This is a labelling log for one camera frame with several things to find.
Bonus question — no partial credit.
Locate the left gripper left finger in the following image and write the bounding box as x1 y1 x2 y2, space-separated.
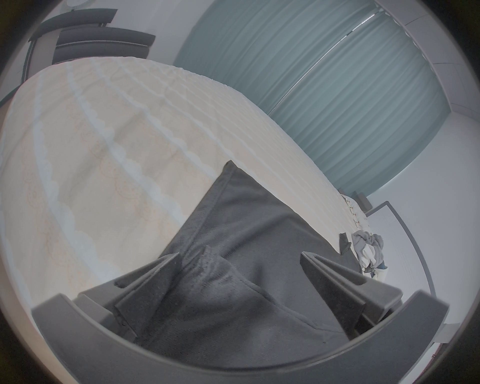
77 252 181 344

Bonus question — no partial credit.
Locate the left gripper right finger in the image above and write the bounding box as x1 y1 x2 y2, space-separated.
300 251 404 340

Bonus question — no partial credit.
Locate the black T-shirt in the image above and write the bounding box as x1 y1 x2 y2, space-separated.
133 160 370 372

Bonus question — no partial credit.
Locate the pile of clothes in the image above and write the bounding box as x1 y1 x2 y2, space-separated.
350 230 389 278

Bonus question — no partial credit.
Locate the bed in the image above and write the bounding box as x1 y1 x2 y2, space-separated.
0 56 436 376

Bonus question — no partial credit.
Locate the white printed pillow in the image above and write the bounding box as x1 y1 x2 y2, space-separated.
339 193 370 230

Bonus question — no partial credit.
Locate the grey bedside table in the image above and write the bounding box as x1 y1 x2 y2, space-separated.
352 191 373 211

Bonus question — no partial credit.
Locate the blue-green curtain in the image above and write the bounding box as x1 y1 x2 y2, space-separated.
174 0 376 113
268 11 451 197

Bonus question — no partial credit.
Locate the black chest of drawers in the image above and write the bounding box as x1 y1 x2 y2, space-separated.
28 8 156 81

